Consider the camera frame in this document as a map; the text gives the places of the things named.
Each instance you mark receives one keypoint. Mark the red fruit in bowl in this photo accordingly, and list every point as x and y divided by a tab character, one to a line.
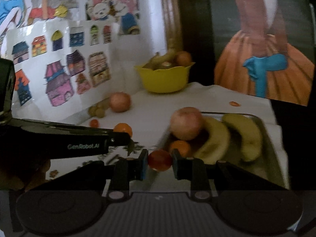
183	58

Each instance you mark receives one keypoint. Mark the yellow-green banana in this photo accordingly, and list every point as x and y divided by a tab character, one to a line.
252	140
216	147

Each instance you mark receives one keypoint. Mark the houses drawing paper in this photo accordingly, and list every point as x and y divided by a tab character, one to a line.
63	67

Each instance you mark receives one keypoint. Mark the kiwi in bowl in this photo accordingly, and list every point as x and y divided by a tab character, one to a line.
165	66

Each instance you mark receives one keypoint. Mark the brown wooden frame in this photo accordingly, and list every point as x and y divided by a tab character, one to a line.
172	21

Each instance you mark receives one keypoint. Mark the metal tray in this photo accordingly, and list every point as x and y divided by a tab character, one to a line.
267	166

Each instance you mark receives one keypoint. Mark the small red tomato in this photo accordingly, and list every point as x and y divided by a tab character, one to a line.
159	160
94	123

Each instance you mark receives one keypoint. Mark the banana in bowl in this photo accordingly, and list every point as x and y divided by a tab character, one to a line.
155	62

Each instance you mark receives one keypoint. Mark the girl with teddy drawing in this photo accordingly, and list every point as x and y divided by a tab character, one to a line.
123	12

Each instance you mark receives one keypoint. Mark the orange tangerine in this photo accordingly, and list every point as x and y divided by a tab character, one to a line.
182	146
123	128

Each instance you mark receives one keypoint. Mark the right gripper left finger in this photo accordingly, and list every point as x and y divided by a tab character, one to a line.
122	173

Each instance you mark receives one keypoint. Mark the boy with fan drawing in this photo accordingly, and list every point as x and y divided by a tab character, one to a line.
22	13

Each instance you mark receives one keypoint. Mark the large red apple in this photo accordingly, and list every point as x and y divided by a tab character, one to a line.
186	123

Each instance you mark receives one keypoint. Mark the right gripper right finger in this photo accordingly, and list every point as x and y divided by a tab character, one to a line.
200	175

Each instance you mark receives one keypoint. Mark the girl in orange dress poster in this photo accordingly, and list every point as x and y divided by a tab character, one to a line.
264	48

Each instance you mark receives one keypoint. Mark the small red apple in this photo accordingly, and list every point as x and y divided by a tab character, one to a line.
120	102

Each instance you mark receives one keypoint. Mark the yellow fruit bowl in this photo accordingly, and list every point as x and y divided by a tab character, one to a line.
163	81

